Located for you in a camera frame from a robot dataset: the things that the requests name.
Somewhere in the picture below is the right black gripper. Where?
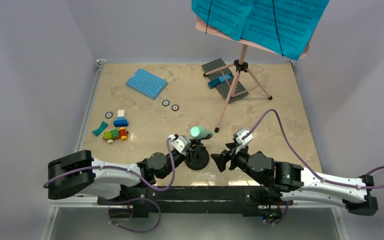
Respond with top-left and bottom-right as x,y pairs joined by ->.
209,142 -> 265,185

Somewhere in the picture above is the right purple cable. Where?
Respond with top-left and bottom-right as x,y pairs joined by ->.
243,108 -> 384,190

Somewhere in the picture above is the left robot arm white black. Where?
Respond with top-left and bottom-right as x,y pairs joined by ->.
43,140 -> 210,205

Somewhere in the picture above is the blue white brick stack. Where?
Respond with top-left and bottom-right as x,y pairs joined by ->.
113,109 -> 129,128

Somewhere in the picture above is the blue brick baseplate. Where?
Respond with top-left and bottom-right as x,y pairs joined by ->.
126,68 -> 168,100

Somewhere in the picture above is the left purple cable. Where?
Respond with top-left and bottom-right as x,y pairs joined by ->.
42,135 -> 180,193

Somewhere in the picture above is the blue sheet music left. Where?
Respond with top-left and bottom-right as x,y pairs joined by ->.
191,0 -> 257,41

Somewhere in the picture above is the blue sheet music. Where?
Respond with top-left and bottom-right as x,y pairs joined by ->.
241,0 -> 329,61
191,0 -> 257,41

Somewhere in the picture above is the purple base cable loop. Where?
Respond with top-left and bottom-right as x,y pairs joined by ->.
108,197 -> 163,234

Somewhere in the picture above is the blue sheet music right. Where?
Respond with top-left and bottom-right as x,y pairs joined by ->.
241,0 -> 329,61

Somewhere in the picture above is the teal curved brick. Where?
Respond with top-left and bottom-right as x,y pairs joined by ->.
92,121 -> 108,137

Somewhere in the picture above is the pink music stand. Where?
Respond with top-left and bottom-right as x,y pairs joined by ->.
195,16 -> 312,133

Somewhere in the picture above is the grey brick baseplate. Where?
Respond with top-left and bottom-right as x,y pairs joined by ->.
201,58 -> 249,103

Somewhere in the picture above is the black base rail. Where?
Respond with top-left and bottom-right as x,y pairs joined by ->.
97,185 -> 287,218

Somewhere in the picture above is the blue brick on baseplate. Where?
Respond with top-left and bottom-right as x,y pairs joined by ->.
207,74 -> 233,89

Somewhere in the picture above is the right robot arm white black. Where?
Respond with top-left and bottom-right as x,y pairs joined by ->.
210,142 -> 379,216

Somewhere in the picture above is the mint green toy microphone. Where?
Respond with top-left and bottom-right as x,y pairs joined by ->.
189,126 -> 214,140

